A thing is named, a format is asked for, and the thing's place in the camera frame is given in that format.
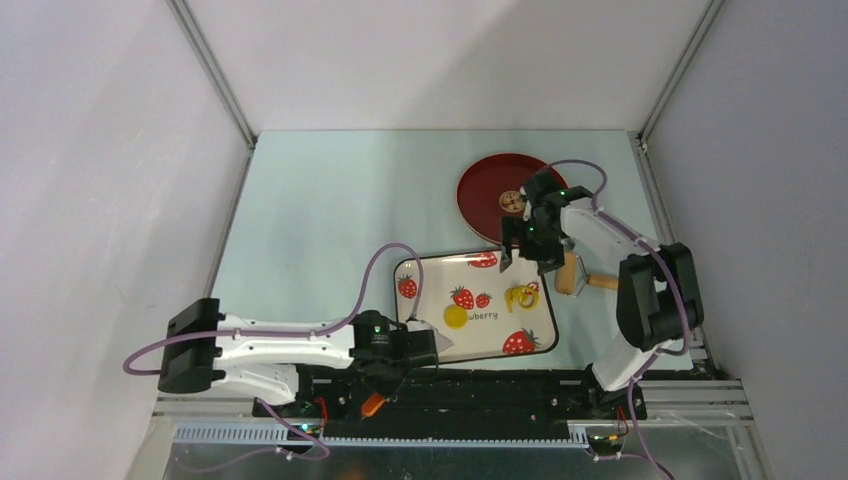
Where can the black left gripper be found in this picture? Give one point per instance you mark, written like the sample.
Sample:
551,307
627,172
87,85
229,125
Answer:
385,387

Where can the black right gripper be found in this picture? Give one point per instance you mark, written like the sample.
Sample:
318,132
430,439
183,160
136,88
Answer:
550,258

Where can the wooden dough roller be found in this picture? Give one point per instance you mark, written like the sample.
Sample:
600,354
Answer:
573,277

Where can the red round tray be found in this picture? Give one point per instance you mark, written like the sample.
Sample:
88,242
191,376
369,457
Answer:
489,190

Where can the white strawberry rectangular tray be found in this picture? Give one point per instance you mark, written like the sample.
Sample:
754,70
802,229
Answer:
509,314

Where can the yellow dough piece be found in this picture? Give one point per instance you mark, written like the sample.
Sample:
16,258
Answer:
455,317

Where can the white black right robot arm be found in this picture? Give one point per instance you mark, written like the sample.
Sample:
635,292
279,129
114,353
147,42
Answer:
658,298

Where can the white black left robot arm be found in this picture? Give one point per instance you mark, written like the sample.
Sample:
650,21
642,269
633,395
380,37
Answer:
209,349

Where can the aluminium frame rail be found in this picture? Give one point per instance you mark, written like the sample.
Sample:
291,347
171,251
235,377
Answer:
701,405

